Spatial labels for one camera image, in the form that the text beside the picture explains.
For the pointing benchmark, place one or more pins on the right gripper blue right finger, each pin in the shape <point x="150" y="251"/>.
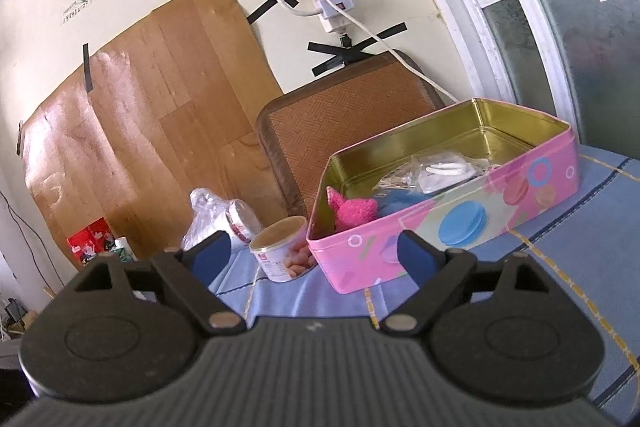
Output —
<point x="421" y="260"/>

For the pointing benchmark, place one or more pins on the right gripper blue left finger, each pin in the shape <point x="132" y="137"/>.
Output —
<point x="207" y="259"/>

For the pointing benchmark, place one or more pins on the teal and black tool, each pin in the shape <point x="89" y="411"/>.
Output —
<point x="392" y="200"/>

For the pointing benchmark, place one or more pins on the pink fluffy cloth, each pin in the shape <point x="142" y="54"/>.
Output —
<point x="350" y="213"/>

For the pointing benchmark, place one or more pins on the white socket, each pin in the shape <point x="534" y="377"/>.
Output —
<point x="430" y="174"/>

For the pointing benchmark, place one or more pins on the paper cups in plastic bag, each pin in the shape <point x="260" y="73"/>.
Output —
<point x="212" y="214"/>

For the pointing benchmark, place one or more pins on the round white lidded tub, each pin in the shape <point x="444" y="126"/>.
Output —
<point x="282" y="250"/>

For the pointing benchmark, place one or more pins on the green white bottle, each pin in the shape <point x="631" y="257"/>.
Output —
<point x="123" y="250"/>

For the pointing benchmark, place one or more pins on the pink metal tin box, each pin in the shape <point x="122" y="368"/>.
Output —
<point x="536" y="157"/>

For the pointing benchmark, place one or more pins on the red snack bag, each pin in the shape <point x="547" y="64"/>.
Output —
<point x="96" y="238"/>

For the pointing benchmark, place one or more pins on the blue tablecloth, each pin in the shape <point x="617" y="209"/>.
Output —
<point x="589" y="244"/>

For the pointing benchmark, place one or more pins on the white framed glass door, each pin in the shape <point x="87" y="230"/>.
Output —
<point x="575" y="59"/>

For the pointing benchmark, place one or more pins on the wood pattern wall sheet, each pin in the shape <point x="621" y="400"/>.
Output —
<point x="167" y="106"/>

